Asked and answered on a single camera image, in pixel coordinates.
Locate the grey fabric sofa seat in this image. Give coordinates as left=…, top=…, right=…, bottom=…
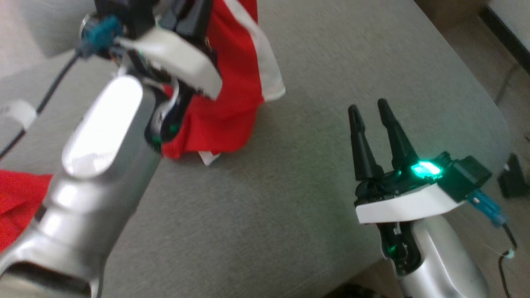
left=0, top=0, right=512, bottom=298

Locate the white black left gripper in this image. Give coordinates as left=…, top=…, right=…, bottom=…
left=117, top=0, right=224, bottom=101

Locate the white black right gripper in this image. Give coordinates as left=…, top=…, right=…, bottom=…
left=348, top=98, right=465, bottom=225

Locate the black cable with teal plug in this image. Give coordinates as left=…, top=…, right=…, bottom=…
left=467, top=190, right=520, bottom=298
left=0, top=16, right=124, bottom=160

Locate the black skirting strip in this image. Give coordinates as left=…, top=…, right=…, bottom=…
left=478, top=6, right=530, bottom=76

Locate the red white sports jersey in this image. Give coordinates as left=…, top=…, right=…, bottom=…
left=0, top=169, right=53, bottom=253
left=161, top=0, right=286, bottom=166

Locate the white tape cable tag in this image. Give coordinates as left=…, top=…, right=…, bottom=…
left=7, top=99, right=38, bottom=129

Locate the black object on floor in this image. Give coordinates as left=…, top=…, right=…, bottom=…
left=498, top=153, right=530, bottom=199

